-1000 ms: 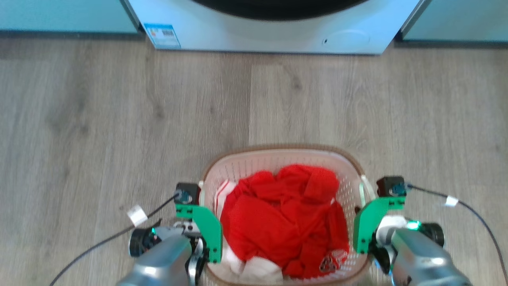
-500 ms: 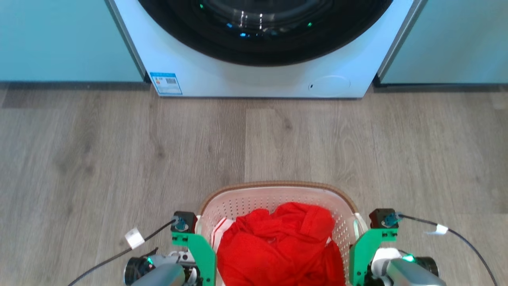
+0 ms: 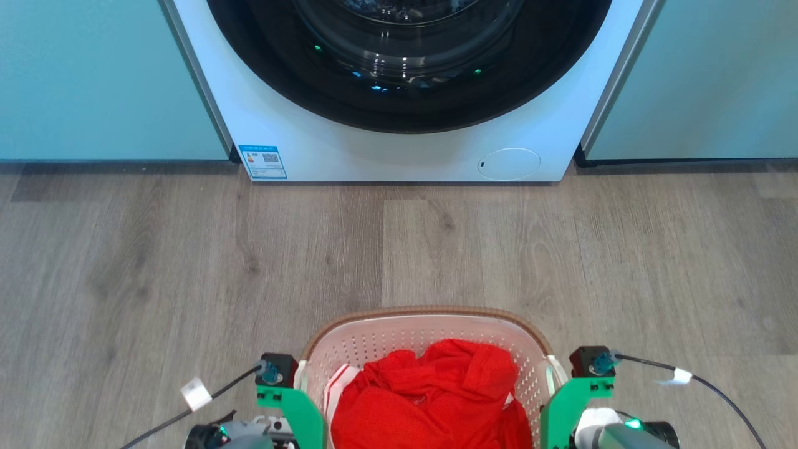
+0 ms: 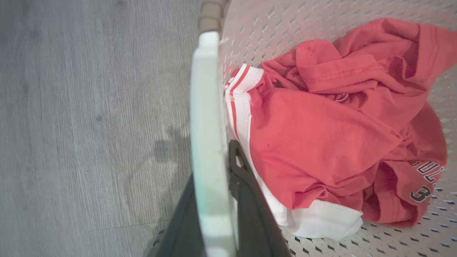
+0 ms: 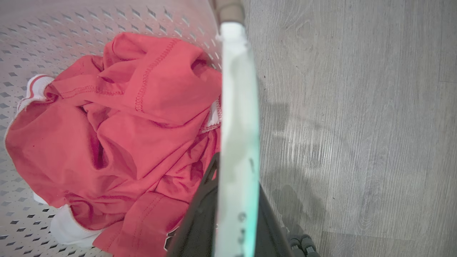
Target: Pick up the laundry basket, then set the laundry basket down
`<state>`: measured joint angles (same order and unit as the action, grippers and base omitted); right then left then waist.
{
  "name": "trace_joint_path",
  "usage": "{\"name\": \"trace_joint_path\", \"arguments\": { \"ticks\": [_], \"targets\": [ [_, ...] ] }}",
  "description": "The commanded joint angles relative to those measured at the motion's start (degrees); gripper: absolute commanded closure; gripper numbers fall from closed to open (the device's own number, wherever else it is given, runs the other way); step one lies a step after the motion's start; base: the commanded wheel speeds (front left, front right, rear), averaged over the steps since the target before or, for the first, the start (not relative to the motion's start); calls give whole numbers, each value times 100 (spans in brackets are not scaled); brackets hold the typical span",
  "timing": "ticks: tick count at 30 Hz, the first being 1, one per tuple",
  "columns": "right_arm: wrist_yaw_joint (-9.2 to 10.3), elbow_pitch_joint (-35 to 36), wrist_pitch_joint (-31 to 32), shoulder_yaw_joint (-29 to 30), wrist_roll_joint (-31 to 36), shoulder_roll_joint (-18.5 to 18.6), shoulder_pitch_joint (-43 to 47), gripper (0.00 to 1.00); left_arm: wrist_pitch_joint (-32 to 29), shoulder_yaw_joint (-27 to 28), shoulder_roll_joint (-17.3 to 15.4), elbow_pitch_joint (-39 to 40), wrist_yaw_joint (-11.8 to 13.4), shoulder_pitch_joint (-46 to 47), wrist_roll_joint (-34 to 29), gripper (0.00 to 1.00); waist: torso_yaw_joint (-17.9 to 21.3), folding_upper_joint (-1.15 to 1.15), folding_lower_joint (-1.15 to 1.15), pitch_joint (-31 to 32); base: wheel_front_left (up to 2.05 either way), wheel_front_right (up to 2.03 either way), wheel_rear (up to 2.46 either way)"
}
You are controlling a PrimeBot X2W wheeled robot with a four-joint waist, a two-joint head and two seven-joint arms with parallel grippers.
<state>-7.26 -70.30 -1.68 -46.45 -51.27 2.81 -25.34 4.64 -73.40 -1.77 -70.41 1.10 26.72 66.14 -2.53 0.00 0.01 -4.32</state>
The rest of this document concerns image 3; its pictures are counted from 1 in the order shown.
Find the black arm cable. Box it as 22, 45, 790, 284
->
122, 365, 269, 449
614, 353, 769, 449

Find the blue energy label sticker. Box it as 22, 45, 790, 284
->
238, 145, 288, 181

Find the white plastic laundry basket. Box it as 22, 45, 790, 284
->
299, 306, 569, 449

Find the red garment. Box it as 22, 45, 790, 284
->
330, 339, 534, 449

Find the white front-load washing machine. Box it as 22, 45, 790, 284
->
163, 0, 661, 183

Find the teal cabinet panel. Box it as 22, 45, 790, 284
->
580, 0, 798, 165
0, 0, 233, 163

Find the white cloth with red stripes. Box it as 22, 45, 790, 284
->
323, 364, 361, 431

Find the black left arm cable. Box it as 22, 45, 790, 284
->
122, 365, 269, 449

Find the black round washer door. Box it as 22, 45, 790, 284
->
206, 0, 612, 134

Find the round white filter cover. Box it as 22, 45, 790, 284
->
478, 148, 541, 182

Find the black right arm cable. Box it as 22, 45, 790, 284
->
614, 353, 769, 449

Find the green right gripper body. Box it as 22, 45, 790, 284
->
539, 377, 615, 449

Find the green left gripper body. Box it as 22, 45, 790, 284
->
256, 385, 327, 449

